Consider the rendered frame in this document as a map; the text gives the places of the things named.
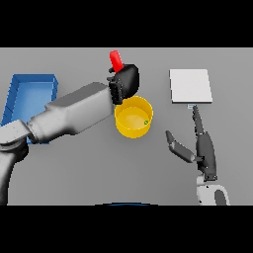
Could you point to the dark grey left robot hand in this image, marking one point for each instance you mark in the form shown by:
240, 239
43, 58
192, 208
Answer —
126, 80

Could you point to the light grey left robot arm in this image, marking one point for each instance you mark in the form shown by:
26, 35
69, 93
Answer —
75, 108

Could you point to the small green nut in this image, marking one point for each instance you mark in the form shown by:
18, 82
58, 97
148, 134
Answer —
146, 122

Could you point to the pale square measuring scale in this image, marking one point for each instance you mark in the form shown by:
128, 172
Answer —
190, 85

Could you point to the yellow bowl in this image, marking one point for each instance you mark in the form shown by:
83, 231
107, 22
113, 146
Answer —
133, 120

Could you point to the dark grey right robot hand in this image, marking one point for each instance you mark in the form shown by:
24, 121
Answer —
206, 151

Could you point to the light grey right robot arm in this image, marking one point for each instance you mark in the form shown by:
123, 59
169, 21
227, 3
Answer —
207, 194

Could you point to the blue tray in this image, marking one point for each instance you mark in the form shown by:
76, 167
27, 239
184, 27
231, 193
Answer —
28, 95

